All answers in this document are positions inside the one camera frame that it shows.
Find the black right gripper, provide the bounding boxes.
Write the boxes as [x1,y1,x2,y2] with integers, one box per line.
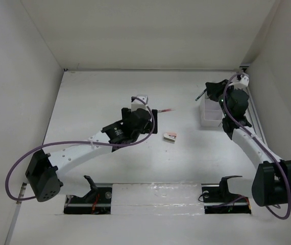
[206,80,236,118]

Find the green pen refill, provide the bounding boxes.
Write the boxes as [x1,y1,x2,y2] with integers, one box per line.
[195,89,207,101]

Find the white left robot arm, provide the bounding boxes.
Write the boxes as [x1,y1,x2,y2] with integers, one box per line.
[26,108,158,202]

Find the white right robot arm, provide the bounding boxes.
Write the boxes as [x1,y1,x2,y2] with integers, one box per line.
[205,80,291,207]

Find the red pen refill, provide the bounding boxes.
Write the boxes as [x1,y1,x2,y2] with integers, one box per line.
[158,108,175,113]

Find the white compartment organizer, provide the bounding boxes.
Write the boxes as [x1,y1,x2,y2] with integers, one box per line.
[199,97,223,128]

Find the pink white mini stapler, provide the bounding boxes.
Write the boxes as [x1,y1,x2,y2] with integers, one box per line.
[163,132,177,142]

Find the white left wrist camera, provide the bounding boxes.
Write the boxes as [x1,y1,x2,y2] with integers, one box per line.
[131,94,149,111]

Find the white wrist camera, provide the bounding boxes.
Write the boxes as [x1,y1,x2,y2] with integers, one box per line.
[229,73,250,89]
[131,94,149,111]

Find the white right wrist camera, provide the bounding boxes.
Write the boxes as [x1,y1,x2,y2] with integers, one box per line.
[229,73,250,89]

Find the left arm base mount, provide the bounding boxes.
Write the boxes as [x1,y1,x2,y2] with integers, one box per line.
[63,175,113,215]

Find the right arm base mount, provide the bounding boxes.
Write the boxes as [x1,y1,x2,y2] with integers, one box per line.
[198,176,252,214]

